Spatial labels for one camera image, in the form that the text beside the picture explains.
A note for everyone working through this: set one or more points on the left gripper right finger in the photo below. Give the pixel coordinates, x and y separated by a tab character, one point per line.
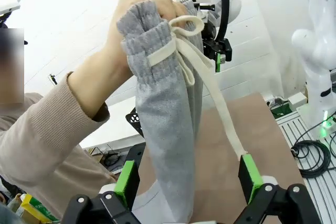
252	179

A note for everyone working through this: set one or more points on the grey training pants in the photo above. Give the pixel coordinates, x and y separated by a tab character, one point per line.
168	129

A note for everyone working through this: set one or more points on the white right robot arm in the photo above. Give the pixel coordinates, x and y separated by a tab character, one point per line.
317	37

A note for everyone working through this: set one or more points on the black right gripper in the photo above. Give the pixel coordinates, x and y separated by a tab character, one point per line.
210	31

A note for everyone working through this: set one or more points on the black tripod stand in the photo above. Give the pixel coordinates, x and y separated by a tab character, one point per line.
52	79

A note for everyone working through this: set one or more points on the small plastic bottle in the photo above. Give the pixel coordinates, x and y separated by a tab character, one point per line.
17	201

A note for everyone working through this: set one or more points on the white rectangular table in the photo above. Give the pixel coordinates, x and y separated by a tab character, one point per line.
118	121

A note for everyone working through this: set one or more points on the person's right forearm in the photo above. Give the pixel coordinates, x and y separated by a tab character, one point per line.
86	87

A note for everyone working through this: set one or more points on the black perforated plastic basket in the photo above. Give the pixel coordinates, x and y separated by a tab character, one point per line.
134	121

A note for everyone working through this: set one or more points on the person in beige sweater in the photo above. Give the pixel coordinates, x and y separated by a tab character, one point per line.
52	182

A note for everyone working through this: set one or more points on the aluminium slotted base plate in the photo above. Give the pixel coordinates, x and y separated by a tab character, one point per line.
315	195

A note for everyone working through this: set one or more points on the person's right hand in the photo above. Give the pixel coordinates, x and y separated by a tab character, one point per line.
115	40

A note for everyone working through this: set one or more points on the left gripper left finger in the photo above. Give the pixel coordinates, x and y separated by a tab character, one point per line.
126	182

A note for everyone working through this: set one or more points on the yellow green box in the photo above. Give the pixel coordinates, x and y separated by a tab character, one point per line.
34	209

